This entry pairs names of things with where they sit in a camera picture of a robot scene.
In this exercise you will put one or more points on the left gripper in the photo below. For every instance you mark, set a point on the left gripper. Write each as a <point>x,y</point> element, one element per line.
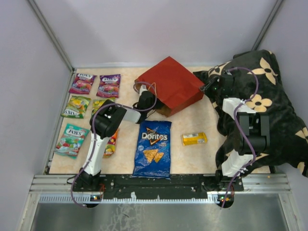
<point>154,96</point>

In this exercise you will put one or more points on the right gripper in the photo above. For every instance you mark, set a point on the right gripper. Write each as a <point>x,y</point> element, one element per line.
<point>211,81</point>

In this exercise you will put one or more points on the red paper bag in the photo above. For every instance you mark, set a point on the red paper bag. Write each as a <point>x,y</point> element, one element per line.
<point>176,87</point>

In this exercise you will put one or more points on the green Fox's spring tea packet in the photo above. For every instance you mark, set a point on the green Fox's spring tea packet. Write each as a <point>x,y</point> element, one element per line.
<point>96,104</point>

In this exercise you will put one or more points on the blue snack packet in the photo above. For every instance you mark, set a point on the blue snack packet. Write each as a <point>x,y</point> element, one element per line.
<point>153,152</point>

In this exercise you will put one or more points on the yellow snack bar packet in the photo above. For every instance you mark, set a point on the yellow snack bar packet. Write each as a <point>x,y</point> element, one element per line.
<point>194,138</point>

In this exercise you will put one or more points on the orange Fox's fruits packet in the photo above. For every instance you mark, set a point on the orange Fox's fruits packet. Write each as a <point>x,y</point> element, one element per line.
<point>110,148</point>

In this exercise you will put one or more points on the purple snack packet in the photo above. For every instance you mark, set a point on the purple snack packet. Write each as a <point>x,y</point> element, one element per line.
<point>82,83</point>

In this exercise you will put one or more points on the teal Fox's candy packet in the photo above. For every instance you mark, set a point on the teal Fox's candy packet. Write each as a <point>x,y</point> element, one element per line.
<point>71,141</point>

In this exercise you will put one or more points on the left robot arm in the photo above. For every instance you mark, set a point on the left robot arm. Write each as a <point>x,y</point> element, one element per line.
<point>103,125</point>

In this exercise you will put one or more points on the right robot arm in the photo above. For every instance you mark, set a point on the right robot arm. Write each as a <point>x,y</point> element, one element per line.
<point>251,130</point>

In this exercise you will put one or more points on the black floral blanket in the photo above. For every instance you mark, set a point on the black floral blanket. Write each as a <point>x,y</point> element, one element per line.
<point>257,77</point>

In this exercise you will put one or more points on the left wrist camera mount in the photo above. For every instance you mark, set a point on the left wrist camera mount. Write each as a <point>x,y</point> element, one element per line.
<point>142,89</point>

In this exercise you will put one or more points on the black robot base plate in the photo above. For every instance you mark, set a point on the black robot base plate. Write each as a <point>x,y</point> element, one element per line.
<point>178,186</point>

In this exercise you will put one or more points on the aluminium frame rail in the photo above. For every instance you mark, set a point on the aluminium frame rail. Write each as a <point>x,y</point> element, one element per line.
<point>57,189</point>

